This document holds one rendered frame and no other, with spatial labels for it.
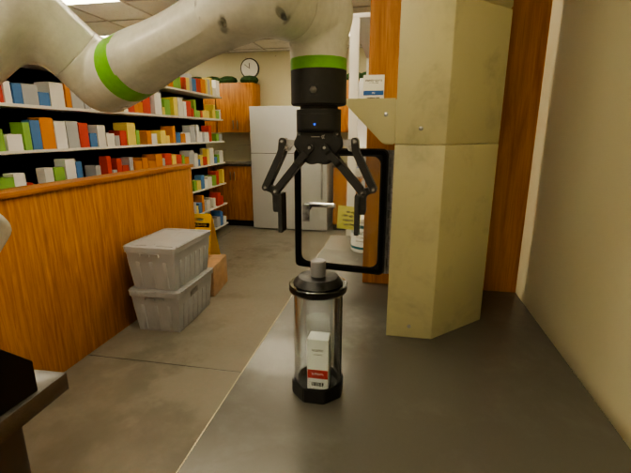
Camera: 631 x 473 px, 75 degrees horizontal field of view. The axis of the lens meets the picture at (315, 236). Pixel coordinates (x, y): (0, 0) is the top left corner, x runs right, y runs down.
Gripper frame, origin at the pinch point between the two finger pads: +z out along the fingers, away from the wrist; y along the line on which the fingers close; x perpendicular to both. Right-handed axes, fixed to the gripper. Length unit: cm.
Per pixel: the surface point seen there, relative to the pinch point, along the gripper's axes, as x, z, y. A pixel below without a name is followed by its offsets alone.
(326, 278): 1.4, 9.3, -1.6
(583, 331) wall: -22, 27, -56
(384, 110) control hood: -25.2, -21.1, -10.0
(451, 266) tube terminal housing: -29.0, 15.4, -27.3
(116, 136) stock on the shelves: -265, -13, 234
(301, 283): 3.5, 9.9, 2.5
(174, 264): -179, 73, 137
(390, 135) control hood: -25.1, -15.6, -11.5
